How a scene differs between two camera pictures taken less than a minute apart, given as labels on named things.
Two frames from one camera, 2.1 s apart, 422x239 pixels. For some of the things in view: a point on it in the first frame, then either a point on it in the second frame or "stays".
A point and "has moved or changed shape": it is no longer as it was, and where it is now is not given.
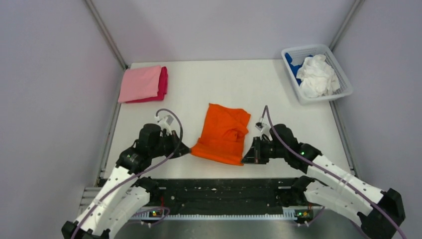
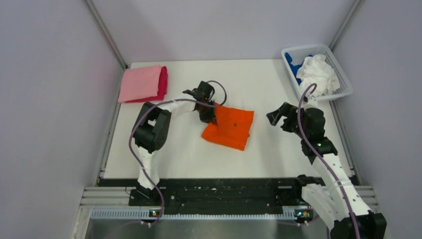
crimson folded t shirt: [162, 88] stays
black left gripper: [173, 138] → [210, 118]
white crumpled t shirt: [318, 78] stays
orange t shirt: [223, 135] has moved or changed shape
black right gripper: [252, 156] → [274, 116]
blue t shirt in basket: [294, 68] stays
